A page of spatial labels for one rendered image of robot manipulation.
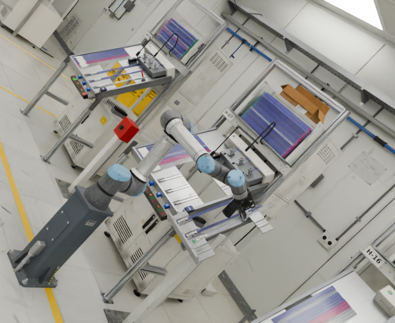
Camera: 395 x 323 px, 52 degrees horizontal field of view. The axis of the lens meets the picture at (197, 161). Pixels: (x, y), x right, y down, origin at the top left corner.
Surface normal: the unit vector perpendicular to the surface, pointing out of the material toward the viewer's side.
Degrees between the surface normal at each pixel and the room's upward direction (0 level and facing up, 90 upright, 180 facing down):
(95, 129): 90
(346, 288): 44
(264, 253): 90
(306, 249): 90
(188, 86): 90
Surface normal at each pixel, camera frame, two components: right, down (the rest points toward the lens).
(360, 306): 0.11, -0.76
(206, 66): 0.50, 0.61
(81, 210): -0.48, -0.27
